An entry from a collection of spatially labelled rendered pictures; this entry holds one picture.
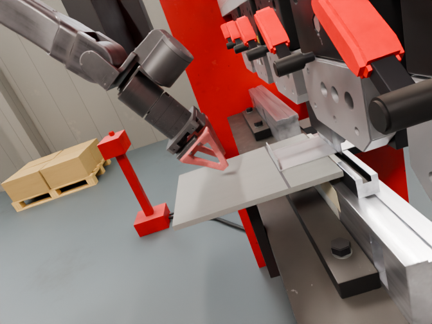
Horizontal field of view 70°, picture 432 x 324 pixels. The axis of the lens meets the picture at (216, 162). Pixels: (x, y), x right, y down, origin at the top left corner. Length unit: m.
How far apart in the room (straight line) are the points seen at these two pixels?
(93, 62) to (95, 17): 1.04
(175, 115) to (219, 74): 0.87
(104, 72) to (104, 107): 4.41
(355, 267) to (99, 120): 4.71
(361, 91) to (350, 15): 0.09
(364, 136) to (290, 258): 0.30
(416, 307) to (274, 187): 0.22
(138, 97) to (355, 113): 0.31
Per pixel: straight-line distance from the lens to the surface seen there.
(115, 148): 2.24
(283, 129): 0.86
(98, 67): 0.49
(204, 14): 1.33
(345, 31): 0.18
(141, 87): 0.49
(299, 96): 0.47
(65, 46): 0.51
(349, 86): 0.29
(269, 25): 0.38
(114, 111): 4.86
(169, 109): 0.49
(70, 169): 4.22
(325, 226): 0.53
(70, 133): 5.25
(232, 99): 1.37
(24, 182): 4.54
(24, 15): 0.55
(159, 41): 0.48
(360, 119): 0.29
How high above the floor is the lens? 1.24
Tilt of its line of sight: 22 degrees down
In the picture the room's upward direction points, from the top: 21 degrees counter-clockwise
